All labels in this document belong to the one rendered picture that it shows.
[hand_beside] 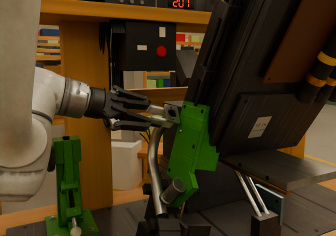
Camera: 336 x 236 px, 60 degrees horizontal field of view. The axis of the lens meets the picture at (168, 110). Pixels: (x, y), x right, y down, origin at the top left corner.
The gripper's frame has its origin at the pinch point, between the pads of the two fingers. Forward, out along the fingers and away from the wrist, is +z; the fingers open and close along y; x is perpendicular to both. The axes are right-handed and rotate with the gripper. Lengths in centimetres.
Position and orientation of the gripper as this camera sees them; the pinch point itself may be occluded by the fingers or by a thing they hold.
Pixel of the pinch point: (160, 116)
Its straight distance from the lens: 79.2
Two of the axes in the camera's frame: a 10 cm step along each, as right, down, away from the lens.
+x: -4.7, 5.8, 6.7
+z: 8.7, 1.9, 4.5
